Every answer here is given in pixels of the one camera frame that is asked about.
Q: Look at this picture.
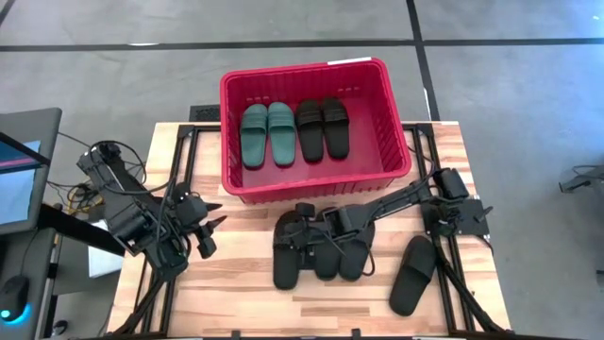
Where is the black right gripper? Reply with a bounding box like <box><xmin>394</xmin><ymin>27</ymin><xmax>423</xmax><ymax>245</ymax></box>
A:
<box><xmin>276</xmin><ymin>201</ymin><xmax>355</xmax><ymax>269</ymax></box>

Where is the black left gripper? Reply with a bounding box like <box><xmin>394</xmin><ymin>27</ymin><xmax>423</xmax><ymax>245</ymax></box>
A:
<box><xmin>181</xmin><ymin>184</ymin><xmax>228</xmax><ymax>260</ymax></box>

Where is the black rubber slide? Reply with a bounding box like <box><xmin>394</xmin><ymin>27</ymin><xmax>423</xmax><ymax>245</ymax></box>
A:
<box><xmin>272</xmin><ymin>212</ymin><xmax>304</xmax><ymax>291</ymax></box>
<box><xmin>311</xmin><ymin>221</ymin><xmax>342</xmax><ymax>281</ymax></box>
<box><xmin>389</xmin><ymin>235</ymin><xmax>437</xmax><ymax>317</ymax></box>
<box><xmin>322</xmin><ymin>97</ymin><xmax>351</xmax><ymax>161</ymax></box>
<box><xmin>339</xmin><ymin>219</ymin><xmax>377</xmax><ymax>282</ymax></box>
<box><xmin>295</xmin><ymin>99</ymin><xmax>326</xmax><ymax>163</ymax></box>

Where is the green rubber slide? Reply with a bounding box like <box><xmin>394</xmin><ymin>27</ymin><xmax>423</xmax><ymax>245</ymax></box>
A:
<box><xmin>267</xmin><ymin>101</ymin><xmax>297</xmax><ymax>167</ymax></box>
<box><xmin>240</xmin><ymin>103</ymin><xmax>270</xmax><ymax>170</ymax></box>

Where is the red plastic bin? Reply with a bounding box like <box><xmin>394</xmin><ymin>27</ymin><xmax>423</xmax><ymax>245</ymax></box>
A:
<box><xmin>219</xmin><ymin>57</ymin><xmax>412</xmax><ymax>205</ymax></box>

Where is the black floor vent grille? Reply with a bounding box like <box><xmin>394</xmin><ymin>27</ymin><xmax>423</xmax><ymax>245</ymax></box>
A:
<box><xmin>189</xmin><ymin>104</ymin><xmax>222</xmax><ymax>123</ymax></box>

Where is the white paper box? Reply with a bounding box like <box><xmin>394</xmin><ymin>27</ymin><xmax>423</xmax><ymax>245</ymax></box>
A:
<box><xmin>88</xmin><ymin>219</ymin><xmax>126</xmax><ymax>279</ymax></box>

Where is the black desk beam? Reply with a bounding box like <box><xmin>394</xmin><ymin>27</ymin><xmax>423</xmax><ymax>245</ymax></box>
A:
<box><xmin>37</xmin><ymin>203</ymin><xmax>128</xmax><ymax>257</ymax></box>

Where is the grey computer monitor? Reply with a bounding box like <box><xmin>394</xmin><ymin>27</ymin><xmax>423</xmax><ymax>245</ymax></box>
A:
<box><xmin>0</xmin><ymin>107</ymin><xmax>63</xmax><ymax>236</ymax></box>

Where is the dark grey desk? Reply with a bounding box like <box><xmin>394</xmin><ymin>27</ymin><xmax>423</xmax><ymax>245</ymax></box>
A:
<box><xmin>0</xmin><ymin>226</ymin><xmax>60</xmax><ymax>340</ymax></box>

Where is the grey stand foot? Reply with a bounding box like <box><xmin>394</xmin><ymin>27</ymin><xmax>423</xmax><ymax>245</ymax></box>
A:
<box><xmin>559</xmin><ymin>163</ymin><xmax>604</xmax><ymax>195</ymax></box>

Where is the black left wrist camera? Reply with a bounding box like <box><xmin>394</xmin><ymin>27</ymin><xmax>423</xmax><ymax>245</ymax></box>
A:
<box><xmin>175</xmin><ymin>193</ymin><xmax>209</xmax><ymax>224</ymax></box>

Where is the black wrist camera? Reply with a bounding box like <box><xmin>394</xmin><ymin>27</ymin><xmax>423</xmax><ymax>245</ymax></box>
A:
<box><xmin>325</xmin><ymin>207</ymin><xmax>354</xmax><ymax>238</ymax></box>
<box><xmin>175</xmin><ymin>193</ymin><xmax>209</xmax><ymax>224</ymax></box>

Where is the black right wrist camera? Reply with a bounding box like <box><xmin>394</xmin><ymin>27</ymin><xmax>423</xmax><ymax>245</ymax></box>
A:
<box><xmin>325</xmin><ymin>207</ymin><xmax>354</xmax><ymax>238</ymax></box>

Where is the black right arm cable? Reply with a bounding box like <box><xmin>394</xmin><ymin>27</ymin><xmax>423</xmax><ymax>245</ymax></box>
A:
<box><xmin>329</xmin><ymin>141</ymin><xmax>438</xmax><ymax>279</ymax></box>

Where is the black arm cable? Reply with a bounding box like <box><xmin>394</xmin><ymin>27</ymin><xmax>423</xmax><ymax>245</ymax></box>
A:
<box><xmin>329</xmin><ymin>141</ymin><xmax>438</xmax><ymax>279</ymax></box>
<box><xmin>89</xmin><ymin>140</ymin><xmax>148</xmax><ymax>196</ymax></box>

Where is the black aluminium frame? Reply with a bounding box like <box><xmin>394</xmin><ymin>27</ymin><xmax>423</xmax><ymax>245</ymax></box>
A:
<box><xmin>109</xmin><ymin>123</ymin><xmax>223</xmax><ymax>337</ymax></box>
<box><xmin>403</xmin><ymin>122</ymin><xmax>509</xmax><ymax>334</ymax></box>

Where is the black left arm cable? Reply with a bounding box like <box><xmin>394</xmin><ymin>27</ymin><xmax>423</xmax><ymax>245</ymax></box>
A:
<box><xmin>89</xmin><ymin>140</ymin><xmax>148</xmax><ymax>196</ymax></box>

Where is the yellow floor cable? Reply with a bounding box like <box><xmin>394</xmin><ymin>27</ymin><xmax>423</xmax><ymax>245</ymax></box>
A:
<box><xmin>67</xmin><ymin>183</ymin><xmax>104</xmax><ymax>214</ymax></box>

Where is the long black floor cable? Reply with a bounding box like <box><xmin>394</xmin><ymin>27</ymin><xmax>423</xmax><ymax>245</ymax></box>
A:
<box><xmin>57</xmin><ymin>132</ymin><xmax>93</xmax><ymax>153</ymax></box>

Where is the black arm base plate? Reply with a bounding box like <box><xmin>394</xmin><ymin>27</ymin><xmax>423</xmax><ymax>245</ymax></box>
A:
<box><xmin>422</xmin><ymin>195</ymin><xmax>493</xmax><ymax>238</ymax></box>

